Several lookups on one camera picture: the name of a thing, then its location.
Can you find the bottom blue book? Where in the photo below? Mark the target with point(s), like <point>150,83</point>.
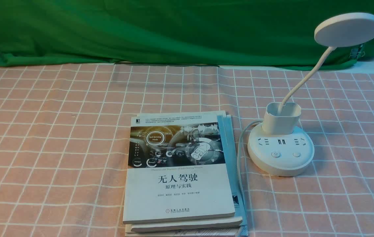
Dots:
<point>236,184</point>

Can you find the white self-driving textbook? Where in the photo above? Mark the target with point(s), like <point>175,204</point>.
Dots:
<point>177,184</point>

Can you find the green backdrop cloth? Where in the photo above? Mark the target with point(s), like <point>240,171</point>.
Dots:
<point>173,32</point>

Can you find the pink checkered tablecloth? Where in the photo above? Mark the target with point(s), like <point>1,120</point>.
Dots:
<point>64,144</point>

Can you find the metal binder clip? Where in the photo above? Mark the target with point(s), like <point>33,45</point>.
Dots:
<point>357,52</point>

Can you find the white desk lamp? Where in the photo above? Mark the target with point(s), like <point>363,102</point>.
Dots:
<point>276,144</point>

